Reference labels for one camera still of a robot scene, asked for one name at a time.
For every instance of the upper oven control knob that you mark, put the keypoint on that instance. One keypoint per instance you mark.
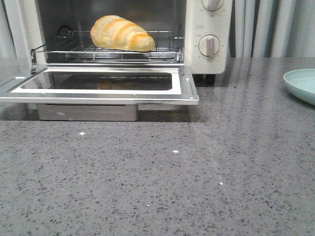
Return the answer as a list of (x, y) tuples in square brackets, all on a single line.
[(212, 5)]

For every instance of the golden bread loaf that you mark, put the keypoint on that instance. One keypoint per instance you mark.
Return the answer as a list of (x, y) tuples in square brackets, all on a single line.
[(115, 32)]

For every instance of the oven control knob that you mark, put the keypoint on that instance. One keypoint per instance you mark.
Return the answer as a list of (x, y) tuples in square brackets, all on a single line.
[(212, 5), (209, 45)]

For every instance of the glass oven door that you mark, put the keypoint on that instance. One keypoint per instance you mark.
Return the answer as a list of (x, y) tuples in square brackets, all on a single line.
[(99, 93)]

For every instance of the white Toshiba toaster oven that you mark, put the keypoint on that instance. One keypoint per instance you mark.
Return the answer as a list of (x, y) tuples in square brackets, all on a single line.
[(43, 20)]

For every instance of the wire oven rack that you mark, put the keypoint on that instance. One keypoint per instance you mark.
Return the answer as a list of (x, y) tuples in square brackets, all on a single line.
[(77, 47)]

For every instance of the mint green plate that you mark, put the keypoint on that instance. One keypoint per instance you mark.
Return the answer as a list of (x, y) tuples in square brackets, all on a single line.
[(301, 83)]

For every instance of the grey curtain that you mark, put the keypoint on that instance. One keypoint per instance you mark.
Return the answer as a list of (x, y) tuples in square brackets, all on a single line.
[(259, 28)]

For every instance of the black right oven foot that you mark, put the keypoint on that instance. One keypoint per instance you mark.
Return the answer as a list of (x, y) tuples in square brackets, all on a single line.
[(210, 79)]

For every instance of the lower oven control knob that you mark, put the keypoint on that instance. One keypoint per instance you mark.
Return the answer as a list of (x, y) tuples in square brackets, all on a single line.
[(209, 45)]

